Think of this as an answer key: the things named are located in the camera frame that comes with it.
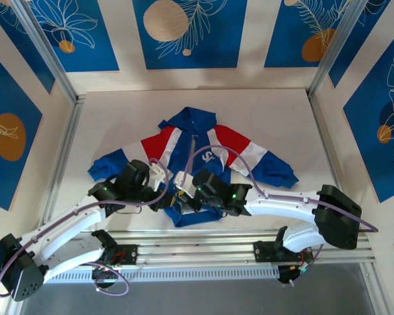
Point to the blue red white jacket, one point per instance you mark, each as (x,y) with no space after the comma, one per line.
(180,144)

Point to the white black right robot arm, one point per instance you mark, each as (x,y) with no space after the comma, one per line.
(282,208)

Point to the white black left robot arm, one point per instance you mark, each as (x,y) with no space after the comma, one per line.
(69,226)

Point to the grey metal sheet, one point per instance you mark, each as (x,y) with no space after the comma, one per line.
(200,298)

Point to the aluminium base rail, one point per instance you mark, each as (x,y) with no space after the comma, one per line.
(200,249)

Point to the aluminium table side rail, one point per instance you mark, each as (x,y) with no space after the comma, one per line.
(64,157)
(328,146)

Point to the blue floral wall panel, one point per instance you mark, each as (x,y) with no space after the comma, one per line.
(381,170)
(28,49)
(351,49)
(282,39)
(95,49)
(216,49)
(6,180)

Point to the aluminium frame post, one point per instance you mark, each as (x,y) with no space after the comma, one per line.
(51,55)
(335,49)

